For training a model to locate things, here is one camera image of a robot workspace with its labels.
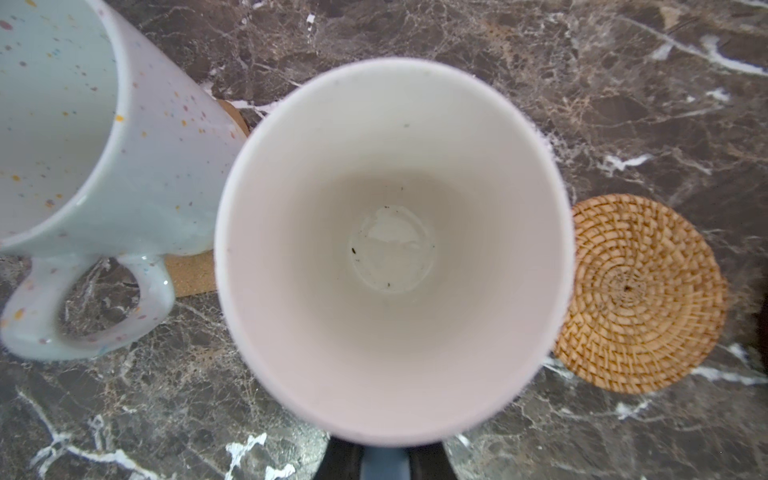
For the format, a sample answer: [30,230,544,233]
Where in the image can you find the rattan woven round coaster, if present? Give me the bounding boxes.
[554,194,728,394]

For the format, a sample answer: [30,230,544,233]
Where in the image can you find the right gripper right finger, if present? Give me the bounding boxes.
[407,442,458,480]

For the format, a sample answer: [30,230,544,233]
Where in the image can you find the cork paw-shaped coaster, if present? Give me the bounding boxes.
[152,96,248,298]

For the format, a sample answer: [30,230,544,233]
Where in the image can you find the light blue mug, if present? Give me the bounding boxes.
[214,58,575,479]

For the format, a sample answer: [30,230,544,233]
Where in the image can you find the white speckled mug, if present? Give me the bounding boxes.
[1,1,247,361]

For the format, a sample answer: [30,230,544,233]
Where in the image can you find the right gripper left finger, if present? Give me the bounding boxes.
[312,437,364,480]

